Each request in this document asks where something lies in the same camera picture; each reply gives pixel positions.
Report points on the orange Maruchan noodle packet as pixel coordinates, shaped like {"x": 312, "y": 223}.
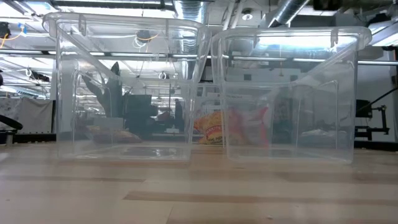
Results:
{"x": 211, "y": 127}

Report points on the grey fabric partition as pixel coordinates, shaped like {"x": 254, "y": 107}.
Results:
{"x": 28, "y": 115}

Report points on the dark background machine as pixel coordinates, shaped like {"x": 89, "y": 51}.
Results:
{"x": 140, "y": 112}

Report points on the silver ceiling duct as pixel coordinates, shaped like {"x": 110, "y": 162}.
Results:
{"x": 287, "y": 11}
{"x": 189, "y": 11}

